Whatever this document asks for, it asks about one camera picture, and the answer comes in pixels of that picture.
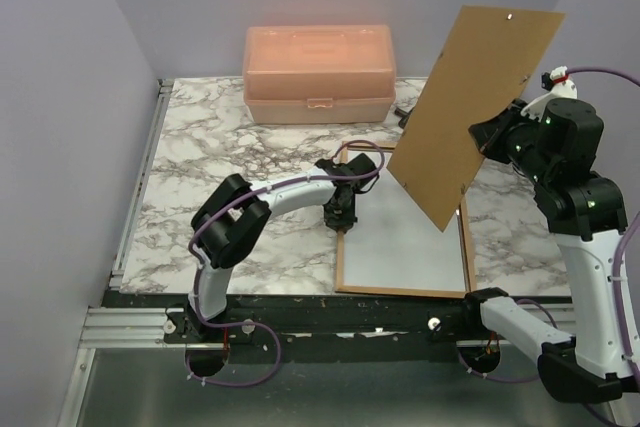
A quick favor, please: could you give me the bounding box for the blue wooden picture frame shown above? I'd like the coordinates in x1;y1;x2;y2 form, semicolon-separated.
333;140;479;299

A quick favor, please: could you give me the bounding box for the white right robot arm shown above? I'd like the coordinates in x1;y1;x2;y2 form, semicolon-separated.
459;98;639;404

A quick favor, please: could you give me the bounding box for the aluminium extrusion table frame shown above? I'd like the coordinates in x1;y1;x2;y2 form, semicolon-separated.
54;79;174;427

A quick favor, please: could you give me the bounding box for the orange translucent plastic storage box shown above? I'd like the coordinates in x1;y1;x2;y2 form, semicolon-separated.
243;25;396;125

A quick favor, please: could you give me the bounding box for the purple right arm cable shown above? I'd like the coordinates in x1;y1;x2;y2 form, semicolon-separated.
457;65;640;427

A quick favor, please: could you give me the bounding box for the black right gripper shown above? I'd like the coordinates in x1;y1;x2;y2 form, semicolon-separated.
469;96;553;184

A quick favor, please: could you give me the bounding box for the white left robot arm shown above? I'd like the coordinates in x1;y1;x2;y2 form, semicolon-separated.
187;154;385;342

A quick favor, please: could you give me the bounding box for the brown cardboard backing board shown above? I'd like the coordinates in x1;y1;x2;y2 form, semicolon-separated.
388;6;565;230

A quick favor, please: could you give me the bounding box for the photo print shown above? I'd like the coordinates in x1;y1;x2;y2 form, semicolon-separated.
342;149;471;293

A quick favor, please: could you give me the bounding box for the black metal crank handle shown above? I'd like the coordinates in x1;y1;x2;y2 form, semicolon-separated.
394;107;413;129

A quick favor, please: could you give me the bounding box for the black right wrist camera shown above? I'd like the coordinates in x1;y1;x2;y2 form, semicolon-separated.
520;66;577;121

